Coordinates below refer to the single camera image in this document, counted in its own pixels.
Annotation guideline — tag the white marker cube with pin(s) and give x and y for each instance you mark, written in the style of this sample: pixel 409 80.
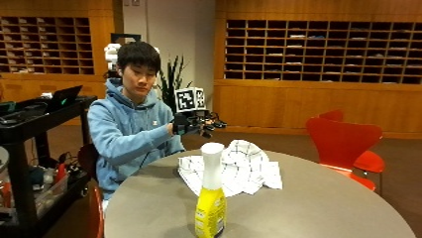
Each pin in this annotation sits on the white marker cube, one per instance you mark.
pixel 191 98

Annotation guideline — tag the white checked cloth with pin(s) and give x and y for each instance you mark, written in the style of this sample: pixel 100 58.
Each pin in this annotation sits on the white checked cloth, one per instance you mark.
pixel 240 168

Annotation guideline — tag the green potted plant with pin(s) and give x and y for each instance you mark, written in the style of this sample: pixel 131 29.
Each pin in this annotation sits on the green potted plant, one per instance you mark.
pixel 172 82

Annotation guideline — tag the the person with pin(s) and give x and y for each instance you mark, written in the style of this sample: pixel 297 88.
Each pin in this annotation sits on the the person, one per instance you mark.
pixel 127 132

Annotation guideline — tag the yellow spray bottle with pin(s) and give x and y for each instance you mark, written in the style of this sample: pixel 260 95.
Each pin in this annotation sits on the yellow spray bottle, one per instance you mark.
pixel 211 195

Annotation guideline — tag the red chair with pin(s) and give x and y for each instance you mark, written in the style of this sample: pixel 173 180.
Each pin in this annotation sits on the red chair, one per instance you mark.
pixel 92 198
pixel 341 145
pixel 352 145

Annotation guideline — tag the white robot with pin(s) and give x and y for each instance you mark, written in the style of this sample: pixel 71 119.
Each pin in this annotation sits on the white robot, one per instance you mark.
pixel 112 54

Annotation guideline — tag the wooden pigeonhole shelf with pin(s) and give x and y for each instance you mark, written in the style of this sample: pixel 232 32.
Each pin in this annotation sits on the wooden pigeonhole shelf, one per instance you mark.
pixel 323 51
pixel 46 45

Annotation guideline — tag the black laptop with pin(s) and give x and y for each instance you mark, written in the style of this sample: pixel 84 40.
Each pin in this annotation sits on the black laptop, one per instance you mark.
pixel 64 97

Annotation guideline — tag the black utility cart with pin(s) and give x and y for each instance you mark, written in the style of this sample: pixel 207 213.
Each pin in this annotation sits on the black utility cart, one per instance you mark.
pixel 31 165

